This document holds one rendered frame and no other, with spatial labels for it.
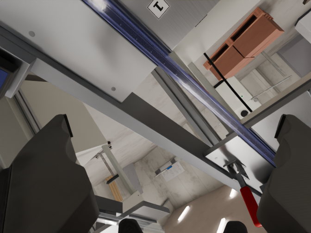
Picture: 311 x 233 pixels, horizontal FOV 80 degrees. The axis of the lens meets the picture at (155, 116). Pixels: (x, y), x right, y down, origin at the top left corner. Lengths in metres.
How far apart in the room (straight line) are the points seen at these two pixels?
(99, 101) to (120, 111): 0.03
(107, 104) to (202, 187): 11.80
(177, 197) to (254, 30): 11.22
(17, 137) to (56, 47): 0.30
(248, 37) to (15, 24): 3.15
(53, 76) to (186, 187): 12.27
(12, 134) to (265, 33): 3.11
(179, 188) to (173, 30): 12.53
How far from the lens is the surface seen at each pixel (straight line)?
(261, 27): 3.25
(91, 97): 0.23
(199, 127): 0.59
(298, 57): 10.10
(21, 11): 0.23
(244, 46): 3.27
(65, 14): 0.21
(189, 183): 12.20
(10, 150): 0.47
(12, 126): 0.50
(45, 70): 0.23
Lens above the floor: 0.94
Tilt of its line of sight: 12 degrees down
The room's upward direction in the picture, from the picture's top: 144 degrees clockwise
